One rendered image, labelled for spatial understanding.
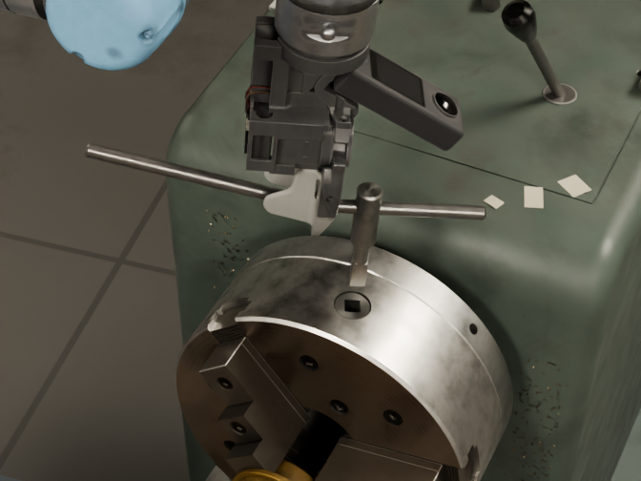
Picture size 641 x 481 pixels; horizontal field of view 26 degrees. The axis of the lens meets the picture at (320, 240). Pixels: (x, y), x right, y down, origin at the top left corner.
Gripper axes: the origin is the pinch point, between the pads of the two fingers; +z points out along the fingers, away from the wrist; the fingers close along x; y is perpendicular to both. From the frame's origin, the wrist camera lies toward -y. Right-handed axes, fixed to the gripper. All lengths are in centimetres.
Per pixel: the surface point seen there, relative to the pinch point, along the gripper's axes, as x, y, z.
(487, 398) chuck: 3.5, -17.2, 18.6
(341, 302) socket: -0.4, -2.6, 10.7
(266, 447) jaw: 8.5, 3.3, 21.3
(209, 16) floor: -220, 14, 147
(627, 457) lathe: -33, -52, 77
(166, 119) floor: -176, 23, 146
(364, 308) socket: 0.2, -4.7, 10.7
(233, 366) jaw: 3.6, 6.8, 16.0
